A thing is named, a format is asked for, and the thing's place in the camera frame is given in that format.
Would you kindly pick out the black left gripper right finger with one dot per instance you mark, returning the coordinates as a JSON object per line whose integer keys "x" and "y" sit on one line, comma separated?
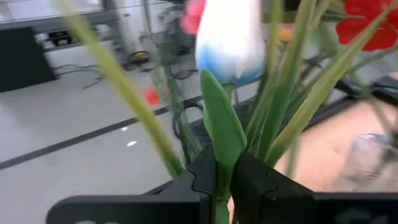
{"x": 264, "y": 193}

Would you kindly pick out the white artificial tulip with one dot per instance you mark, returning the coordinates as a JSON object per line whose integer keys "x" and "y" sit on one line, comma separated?
{"x": 230, "y": 37}

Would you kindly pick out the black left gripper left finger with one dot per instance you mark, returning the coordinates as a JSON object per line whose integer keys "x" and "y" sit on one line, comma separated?
{"x": 199, "y": 180}

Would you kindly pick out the orange artificial tulip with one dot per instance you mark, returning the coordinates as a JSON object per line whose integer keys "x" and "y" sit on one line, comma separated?
{"x": 285, "y": 34}

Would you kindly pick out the clear glass vase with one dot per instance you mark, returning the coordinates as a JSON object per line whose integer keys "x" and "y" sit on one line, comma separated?
{"x": 367, "y": 158}

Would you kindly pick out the black panel box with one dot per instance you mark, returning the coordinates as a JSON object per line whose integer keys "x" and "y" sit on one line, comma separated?
{"x": 21, "y": 59}

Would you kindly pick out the white paper scrap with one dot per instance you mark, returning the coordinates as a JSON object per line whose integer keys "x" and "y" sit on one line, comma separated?
{"x": 132, "y": 143}
{"x": 124, "y": 128}

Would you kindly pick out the grey metal beam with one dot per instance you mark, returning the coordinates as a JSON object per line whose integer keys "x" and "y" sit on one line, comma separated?
{"x": 62, "y": 22}

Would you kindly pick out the pink artificial flower spray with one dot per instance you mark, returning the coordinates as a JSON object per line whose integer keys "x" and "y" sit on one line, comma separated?
{"x": 194, "y": 15}

